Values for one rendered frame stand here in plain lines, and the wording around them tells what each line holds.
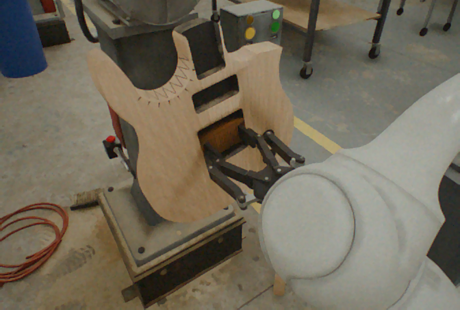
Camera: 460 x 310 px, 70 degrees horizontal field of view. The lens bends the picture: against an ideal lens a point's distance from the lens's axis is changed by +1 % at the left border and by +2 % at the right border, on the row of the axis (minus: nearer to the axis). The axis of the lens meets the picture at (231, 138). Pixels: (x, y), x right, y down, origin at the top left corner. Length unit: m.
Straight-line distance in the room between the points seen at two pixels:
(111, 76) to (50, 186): 1.77
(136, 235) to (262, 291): 0.59
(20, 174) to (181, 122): 1.91
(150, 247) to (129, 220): 0.17
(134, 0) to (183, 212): 0.46
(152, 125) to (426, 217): 0.39
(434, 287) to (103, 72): 0.45
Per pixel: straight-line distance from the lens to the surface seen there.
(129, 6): 0.80
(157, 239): 1.37
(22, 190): 2.26
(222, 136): 0.61
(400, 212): 0.27
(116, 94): 0.48
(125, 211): 1.50
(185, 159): 0.59
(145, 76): 1.03
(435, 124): 0.32
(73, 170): 2.26
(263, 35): 0.98
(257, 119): 0.65
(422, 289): 0.41
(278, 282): 1.53
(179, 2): 0.84
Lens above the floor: 1.38
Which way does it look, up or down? 37 degrees down
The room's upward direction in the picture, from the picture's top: straight up
